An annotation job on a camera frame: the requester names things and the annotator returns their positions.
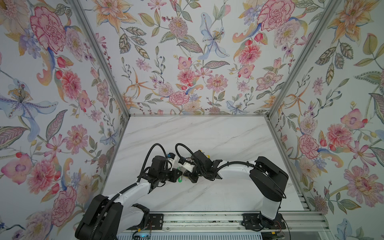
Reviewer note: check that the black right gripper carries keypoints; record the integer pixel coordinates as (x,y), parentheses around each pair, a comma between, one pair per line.
(190,175)

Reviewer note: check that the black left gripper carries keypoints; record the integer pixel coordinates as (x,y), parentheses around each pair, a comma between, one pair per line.
(174,177)

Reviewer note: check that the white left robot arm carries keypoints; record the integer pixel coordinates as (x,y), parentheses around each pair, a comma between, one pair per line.
(107,216)

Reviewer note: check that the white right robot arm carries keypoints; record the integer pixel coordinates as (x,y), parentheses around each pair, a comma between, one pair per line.
(268,178)

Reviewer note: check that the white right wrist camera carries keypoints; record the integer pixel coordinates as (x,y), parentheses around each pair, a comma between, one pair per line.
(187,166)

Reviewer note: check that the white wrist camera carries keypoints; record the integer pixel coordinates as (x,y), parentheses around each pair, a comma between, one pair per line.
(187,166)
(171,161)

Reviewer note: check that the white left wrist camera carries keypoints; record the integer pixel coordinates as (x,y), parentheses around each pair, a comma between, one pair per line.
(171,161)

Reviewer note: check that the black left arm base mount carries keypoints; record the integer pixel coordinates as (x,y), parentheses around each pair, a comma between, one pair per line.
(150,222)

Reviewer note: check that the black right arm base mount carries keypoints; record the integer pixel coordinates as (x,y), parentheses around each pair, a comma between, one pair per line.
(264,222)

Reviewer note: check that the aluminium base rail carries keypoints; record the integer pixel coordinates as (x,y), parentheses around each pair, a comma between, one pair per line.
(288,222)

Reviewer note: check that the aluminium corner frame post right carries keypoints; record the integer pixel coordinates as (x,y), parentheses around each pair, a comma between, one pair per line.
(319,28)

